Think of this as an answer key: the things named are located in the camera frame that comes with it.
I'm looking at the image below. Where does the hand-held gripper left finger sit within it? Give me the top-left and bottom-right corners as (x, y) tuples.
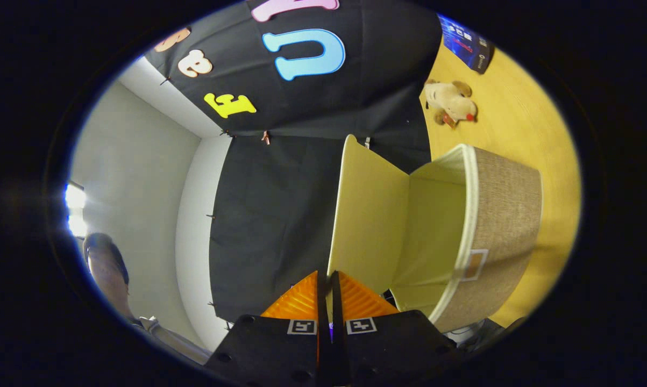
(205, 270), (319, 387)

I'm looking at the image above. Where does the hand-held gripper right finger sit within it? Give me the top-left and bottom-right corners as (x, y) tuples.
(331, 270), (458, 387)

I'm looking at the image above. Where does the beige fabric storage box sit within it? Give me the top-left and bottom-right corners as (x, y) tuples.
(328, 134), (543, 334)

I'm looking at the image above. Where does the person's body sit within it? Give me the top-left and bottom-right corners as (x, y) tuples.
(81, 232), (214, 366)

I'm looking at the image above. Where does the tan plush dog toy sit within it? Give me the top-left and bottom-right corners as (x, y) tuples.
(424, 80), (478, 128)

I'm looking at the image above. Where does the dark blue book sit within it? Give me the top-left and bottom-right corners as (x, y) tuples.
(439, 13), (495, 74)

